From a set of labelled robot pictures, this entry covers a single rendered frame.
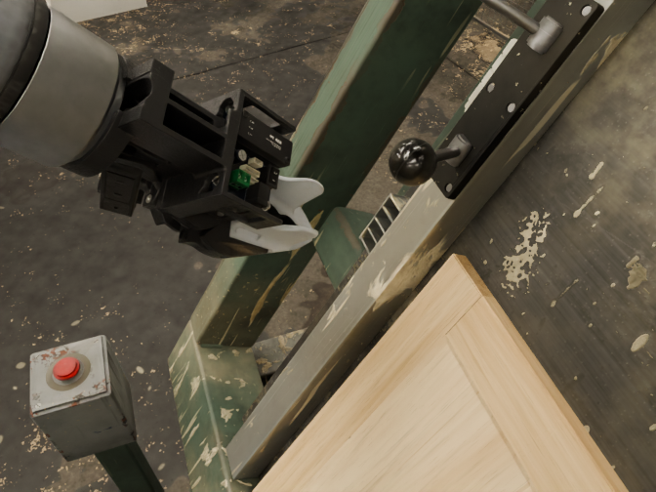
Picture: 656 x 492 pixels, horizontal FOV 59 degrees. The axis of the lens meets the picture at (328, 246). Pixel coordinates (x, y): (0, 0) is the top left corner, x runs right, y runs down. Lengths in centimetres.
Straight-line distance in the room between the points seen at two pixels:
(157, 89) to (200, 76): 315
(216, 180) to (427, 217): 29
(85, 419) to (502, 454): 68
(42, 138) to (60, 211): 245
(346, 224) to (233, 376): 34
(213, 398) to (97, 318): 138
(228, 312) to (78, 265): 159
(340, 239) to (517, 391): 39
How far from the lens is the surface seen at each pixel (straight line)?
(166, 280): 233
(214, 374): 98
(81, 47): 32
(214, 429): 93
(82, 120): 32
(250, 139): 36
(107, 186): 41
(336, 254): 82
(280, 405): 78
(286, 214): 46
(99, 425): 104
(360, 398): 67
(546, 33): 53
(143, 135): 32
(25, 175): 303
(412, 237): 59
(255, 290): 93
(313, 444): 75
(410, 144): 45
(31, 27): 31
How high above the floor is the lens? 173
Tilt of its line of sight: 47 degrees down
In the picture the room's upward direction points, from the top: straight up
